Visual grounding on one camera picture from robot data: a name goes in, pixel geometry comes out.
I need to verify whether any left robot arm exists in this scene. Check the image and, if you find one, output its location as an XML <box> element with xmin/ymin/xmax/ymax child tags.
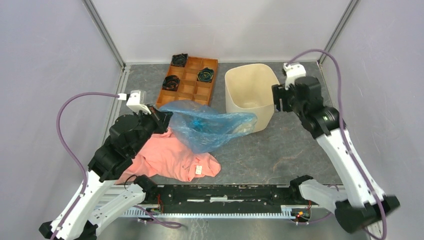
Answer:
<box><xmin>39</xmin><ymin>106</ymin><xmax>173</xmax><ymax>240</ymax></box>

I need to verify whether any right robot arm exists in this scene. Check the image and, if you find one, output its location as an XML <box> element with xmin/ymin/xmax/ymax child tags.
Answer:
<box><xmin>271</xmin><ymin>76</ymin><xmax>400</xmax><ymax>233</ymax></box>

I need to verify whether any left aluminium corner post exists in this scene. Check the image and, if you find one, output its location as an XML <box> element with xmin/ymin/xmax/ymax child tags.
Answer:
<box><xmin>82</xmin><ymin>0</ymin><xmax>126</xmax><ymax>69</ymax></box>

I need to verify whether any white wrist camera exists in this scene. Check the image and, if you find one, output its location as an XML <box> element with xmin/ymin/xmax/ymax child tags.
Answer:
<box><xmin>282</xmin><ymin>62</ymin><xmax>307</xmax><ymax>90</ymax></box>
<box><xmin>118</xmin><ymin>89</ymin><xmax>152</xmax><ymax>115</ymax></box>

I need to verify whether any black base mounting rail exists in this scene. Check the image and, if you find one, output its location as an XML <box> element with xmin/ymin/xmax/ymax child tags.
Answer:
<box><xmin>141</xmin><ymin>184</ymin><xmax>309</xmax><ymax>214</ymax></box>

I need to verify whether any rolled dark tie front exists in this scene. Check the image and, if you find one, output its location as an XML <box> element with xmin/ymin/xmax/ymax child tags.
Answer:
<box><xmin>162</xmin><ymin>75</ymin><xmax>180</xmax><ymax>92</ymax></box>

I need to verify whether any orange wooden divided tray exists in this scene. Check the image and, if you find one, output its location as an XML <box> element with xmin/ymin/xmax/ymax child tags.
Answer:
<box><xmin>156</xmin><ymin>56</ymin><xmax>219</xmax><ymax>107</ymax></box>

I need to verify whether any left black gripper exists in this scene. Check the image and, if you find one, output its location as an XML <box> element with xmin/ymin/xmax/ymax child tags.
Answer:
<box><xmin>130</xmin><ymin>103</ymin><xmax>175</xmax><ymax>156</ymax></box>

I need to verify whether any aluminium corner post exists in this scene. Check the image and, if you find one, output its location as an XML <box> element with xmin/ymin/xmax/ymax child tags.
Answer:
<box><xmin>324</xmin><ymin>0</ymin><xmax>361</xmax><ymax>53</ymax></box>
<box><xmin>82</xmin><ymin>0</ymin><xmax>126</xmax><ymax>69</ymax></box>

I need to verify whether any rolled dark tie right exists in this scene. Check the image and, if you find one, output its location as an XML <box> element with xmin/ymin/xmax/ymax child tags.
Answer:
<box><xmin>197</xmin><ymin>67</ymin><xmax>215</xmax><ymax>83</ymax></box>

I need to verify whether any cream plastic trash bin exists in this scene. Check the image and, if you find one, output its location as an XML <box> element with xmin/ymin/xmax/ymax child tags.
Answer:
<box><xmin>224</xmin><ymin>63</ymin><xmax>279</xmax><ymax>133</ymax></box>

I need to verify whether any blue plastic trash bag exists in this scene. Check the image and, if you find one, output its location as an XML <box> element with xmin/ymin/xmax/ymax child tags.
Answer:
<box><xmin>159</xmin><ymin>100</ymin><xmax>258</xmax><ymax>154</ymax></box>

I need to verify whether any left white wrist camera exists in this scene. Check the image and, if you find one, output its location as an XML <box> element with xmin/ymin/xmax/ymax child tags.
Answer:
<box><xmin>118</xmin><ymin>89</ymin><xmax>152</xmax><ymax>115</ymax></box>

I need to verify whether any right aluminium corner post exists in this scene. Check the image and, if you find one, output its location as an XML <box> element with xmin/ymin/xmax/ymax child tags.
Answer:
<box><xmin>324</xmin><ymin>0</ymin><xmax>361</xmax><ymax>53</ymax></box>

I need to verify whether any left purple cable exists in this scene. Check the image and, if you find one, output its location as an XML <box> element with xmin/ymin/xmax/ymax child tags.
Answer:
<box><xmin>49</xmin><ymin>92</ymin><xmax>128</xmax><ymax>240</ymax></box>

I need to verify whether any pink cloth shirt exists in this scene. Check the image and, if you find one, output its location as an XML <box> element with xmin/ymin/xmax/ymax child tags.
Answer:
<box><xmin>115</xmin><ymin>127</ymin><xmax>222</xmax><ymax>185</ymax></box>

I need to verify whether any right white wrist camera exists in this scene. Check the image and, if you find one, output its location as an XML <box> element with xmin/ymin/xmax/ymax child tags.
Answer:
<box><xmin>282</xmin><ymin>62</ymin><xmax>307</xmax><ymax>90</ymax></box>

